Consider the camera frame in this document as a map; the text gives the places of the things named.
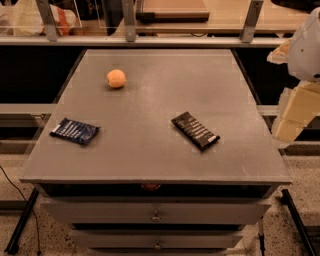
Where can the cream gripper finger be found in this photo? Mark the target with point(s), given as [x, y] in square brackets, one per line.
[296, 108]

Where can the black chocolate rxbar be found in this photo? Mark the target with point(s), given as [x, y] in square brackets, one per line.
[195, 131]

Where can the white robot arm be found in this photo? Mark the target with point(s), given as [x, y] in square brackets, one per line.
[301, 52]

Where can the blue blueberry rxbar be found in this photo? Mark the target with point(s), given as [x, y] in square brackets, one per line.
[75, 131]

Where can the wooden board on shelf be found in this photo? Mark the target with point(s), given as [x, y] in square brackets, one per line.
[150, 11]

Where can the grey drawer cabinet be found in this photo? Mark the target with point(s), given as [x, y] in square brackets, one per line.
[138, 155]

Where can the orange fruit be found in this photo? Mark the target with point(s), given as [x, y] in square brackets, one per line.
[116, 78]

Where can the drawer with knob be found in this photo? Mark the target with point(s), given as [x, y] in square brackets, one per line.
[156, 239]
[229, 212]

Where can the top drawer with knob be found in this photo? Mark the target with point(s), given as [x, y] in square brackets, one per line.
[229, 212]

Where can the white plastic bag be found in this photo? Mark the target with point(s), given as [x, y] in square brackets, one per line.
[23, 18]

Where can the black right floor rail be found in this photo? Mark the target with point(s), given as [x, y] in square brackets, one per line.
[302, 230]

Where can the black floor rail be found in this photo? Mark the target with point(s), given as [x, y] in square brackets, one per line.
[302, 230]
[26, 207]

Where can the grey metal shelf rail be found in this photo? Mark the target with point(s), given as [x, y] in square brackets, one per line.
[179, 42]

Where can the black left floor rail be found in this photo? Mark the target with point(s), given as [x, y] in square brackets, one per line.
[26, 207]

